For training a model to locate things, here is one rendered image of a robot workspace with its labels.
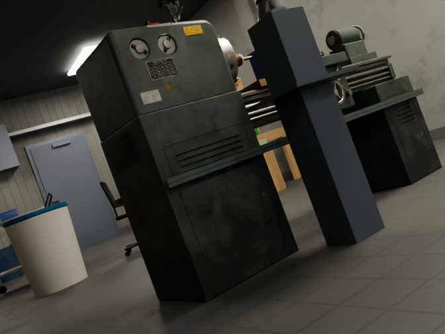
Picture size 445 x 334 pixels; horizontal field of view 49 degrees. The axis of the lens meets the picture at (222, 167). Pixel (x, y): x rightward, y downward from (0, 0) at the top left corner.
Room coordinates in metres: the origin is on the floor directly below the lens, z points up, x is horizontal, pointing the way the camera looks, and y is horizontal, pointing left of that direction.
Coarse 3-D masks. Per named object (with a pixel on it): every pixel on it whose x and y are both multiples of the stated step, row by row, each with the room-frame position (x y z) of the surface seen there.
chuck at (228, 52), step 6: (222, 42) 2.63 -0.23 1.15; (228, 42) 2.65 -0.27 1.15; (222, 48) 2.61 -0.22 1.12; (228, 48) 2.63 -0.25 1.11; (228, 54) 2.61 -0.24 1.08; (234, 54) 2.64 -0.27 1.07; (228, 60) 2.61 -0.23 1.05; (234, 60) 2.64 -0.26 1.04; (228, 66) 2.61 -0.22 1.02; (234, 66) 2.64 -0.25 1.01; (234, 72) 2.65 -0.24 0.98; (234, 78) 2.68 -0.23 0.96
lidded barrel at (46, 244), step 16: (48, 208) 4.43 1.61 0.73; (64, 208) 4.61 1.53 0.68; (16, 224) 4.37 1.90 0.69; (32, 224) 4.36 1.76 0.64; (48, 224) 4.42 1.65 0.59; (64, 224) 4.54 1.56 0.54; (16, 240) 4.40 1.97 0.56; (32, 240) 4.37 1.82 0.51; (48, 240) 4.40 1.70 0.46; (64, 240) 4.49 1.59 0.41; (32, 256) 4.38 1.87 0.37; (48, 256) 4.39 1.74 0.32; (64, 256) 4.46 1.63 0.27; (80, 256) 4.64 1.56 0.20; (32, 272) 4.41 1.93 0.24; (48, 272) 4.39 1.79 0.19; (64, 272) 4.44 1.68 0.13; (80, 272) 4.56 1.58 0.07; (32, 288) 4.48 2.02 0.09; (48, 288) 4.40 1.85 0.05
